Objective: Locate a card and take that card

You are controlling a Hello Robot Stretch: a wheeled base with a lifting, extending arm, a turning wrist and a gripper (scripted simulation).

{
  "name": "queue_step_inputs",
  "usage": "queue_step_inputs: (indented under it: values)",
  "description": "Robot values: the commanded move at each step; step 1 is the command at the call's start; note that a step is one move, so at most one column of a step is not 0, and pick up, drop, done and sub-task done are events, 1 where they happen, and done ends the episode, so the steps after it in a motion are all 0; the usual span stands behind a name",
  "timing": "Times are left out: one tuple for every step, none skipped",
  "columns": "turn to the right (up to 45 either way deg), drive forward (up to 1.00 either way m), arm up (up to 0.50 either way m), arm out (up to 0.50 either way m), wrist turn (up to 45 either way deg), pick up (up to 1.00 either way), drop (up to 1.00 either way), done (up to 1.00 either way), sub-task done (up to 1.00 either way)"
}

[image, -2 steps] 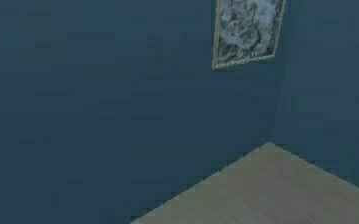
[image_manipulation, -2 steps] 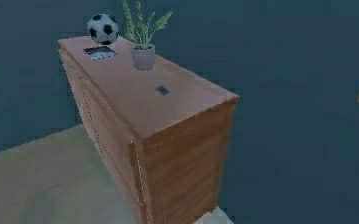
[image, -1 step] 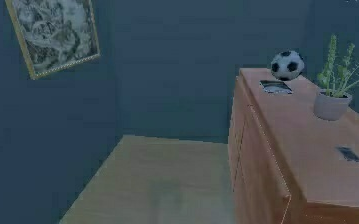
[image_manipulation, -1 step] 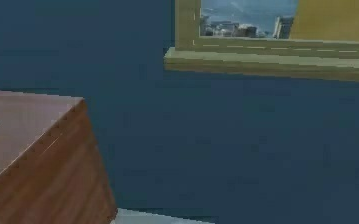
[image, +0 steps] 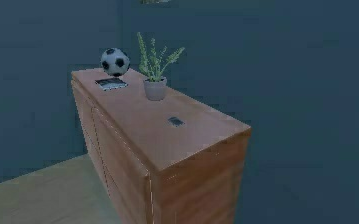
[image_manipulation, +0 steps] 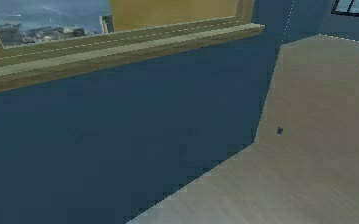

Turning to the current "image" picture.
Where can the small dark grey card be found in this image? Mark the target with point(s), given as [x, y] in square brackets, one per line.
[175, 121]

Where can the black and white football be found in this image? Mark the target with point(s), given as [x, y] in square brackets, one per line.
[115, 62]

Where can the framed picture on wall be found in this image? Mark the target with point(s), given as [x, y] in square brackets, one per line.
[153, 1]

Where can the green plant in grey pot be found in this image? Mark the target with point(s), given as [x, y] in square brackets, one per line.
[154, 87]

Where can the brown wooden cupboard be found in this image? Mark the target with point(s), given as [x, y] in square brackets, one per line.
[173, 156]

